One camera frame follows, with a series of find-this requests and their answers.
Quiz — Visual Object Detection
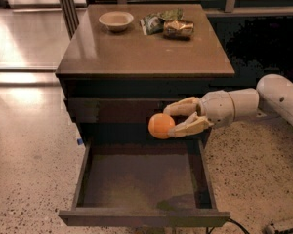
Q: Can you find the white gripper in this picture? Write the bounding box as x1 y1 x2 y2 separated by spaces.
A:
163 91 235 137

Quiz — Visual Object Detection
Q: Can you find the orange fruit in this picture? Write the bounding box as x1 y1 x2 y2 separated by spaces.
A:
148 113 175 139

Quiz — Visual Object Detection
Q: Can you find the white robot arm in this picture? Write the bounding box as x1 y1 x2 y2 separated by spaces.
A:
163 74 293 137

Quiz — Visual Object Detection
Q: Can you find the open bottom drawer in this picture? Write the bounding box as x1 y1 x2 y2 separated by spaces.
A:
59 139 230 228

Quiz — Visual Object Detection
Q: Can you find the dark wooden drawer cabinet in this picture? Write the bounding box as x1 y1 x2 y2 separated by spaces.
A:
56 4 234 146

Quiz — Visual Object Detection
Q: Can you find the closed upper drawer front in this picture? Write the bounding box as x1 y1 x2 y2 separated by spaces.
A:
63 97 226 125

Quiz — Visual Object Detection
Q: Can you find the green chip bag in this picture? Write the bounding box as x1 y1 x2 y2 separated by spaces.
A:
140 8 183 35

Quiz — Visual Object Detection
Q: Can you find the blue tape piece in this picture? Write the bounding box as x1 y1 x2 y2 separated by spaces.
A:
77 138 83 145

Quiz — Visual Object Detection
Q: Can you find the white paper bowl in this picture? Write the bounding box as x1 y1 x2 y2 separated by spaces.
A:
99 11 134 32

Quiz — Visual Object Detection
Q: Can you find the white power strip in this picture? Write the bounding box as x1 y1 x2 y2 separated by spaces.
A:
263 215 293 234

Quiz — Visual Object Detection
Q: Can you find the black floor cable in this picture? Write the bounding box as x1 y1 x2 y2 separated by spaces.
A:
205 217 251 234

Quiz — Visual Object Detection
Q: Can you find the metal window frame post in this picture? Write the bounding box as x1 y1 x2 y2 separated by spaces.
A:
59 0 79 38

